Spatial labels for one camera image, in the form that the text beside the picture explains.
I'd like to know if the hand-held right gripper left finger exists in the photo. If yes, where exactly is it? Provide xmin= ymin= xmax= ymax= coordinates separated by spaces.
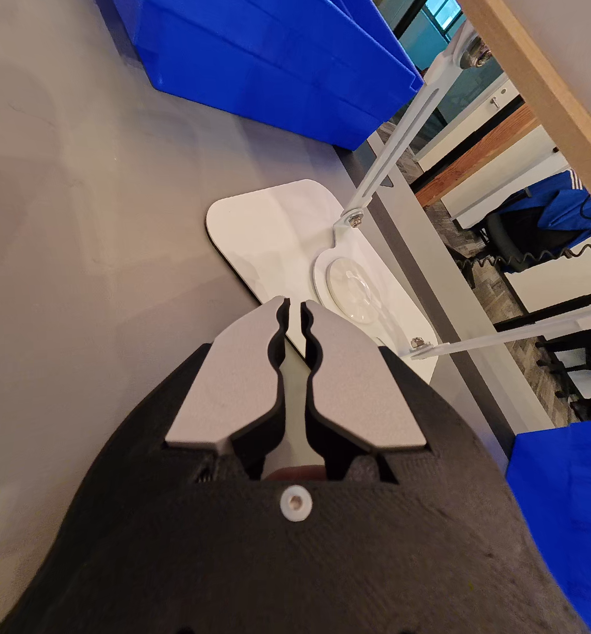
xmin=164 ymin=296 xmax=291 ymax=481

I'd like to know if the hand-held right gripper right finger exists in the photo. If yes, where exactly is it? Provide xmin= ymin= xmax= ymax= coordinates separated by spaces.
xmin=300 ymin=300 xmax=429 ymax=481

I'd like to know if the grey desk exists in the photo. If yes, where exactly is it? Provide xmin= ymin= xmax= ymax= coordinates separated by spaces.
xmin=0 ymin=0 xmax=559 ymax=634

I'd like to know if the white office desk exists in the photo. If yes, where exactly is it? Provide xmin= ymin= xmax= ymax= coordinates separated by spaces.
xmin=439 ymin=149 xmax=571 ymax=229

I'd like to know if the round clear disc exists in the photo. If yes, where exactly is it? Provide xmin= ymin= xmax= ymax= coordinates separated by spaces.
xmin=313 ymin=254 xmax=390 ymax=324

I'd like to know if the blue plastic bin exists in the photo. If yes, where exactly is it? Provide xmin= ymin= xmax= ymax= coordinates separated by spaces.
xmin=95 ymin=0 xmax=424 ymax=151
xmin=506 ymin=418 xmax=591 ymax=634

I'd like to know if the brown wooden table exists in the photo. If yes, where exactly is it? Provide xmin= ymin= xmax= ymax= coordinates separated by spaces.
xmin=414 ymin=101 xmax=541 ymax=209

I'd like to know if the blue jacket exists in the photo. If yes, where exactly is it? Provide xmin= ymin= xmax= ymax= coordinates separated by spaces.
xmin=499 ymin=168 xmax=591 ymax=231

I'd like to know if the wooden edged board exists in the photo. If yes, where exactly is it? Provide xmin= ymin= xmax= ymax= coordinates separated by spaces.
xmin=459 ymin=0 xmax=591 ymax=214

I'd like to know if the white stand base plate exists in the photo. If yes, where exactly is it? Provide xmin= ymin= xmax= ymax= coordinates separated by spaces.
xmin=205 ymin=179 xmax=441 ymax=384

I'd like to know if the black coiled cable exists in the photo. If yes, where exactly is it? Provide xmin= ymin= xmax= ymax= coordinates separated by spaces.
xmin=459 ymin=225 xmax=591 ymax=278

